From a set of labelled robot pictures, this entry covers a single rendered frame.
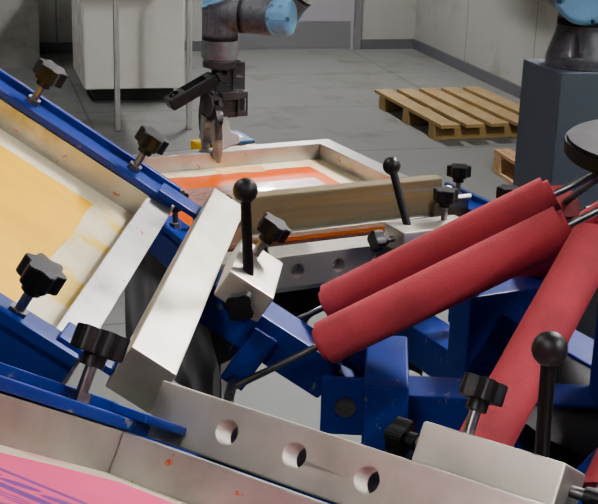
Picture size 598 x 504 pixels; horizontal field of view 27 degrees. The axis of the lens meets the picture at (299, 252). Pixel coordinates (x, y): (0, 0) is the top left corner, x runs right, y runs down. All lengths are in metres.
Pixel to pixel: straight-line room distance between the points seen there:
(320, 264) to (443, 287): 0.55
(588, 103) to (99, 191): 1.20
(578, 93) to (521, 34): 6.26
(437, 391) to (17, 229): 0.52
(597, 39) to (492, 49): 6.68
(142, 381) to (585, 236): 0.46
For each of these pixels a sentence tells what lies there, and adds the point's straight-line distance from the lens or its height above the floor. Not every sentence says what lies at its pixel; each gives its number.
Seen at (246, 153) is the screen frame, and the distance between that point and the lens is 2.70.
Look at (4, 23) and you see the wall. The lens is 9.44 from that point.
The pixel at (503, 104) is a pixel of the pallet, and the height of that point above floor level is 0.11.
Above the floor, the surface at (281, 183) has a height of 0.96.
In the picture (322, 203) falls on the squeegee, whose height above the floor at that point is 1.03.
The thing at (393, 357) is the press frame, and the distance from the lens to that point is 1.47.
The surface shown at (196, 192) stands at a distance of 2.49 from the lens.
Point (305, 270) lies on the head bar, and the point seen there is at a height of 1.01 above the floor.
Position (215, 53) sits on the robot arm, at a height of 1.20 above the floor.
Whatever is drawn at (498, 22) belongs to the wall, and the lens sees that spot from 9.18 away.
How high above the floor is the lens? 1.61
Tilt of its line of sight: 18 degrees down
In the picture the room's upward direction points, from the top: 2 degrees clockwise
